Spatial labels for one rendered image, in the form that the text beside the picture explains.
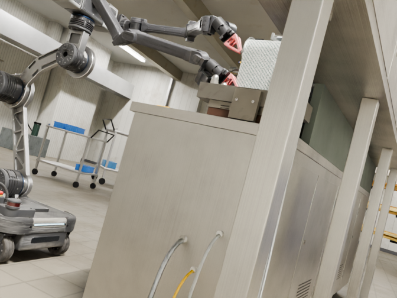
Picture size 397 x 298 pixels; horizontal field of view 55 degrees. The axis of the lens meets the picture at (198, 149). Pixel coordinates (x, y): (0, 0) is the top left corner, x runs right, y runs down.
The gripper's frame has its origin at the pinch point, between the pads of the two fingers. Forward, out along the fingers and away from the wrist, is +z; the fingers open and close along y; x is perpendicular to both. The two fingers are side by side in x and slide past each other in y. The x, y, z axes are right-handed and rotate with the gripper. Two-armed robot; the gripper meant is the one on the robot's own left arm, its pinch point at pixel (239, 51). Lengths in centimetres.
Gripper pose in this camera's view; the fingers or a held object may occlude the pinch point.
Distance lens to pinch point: 173.9
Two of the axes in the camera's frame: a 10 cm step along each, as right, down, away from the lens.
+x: 7.3, -6.1, -3.1
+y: -4.8, -1.2, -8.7
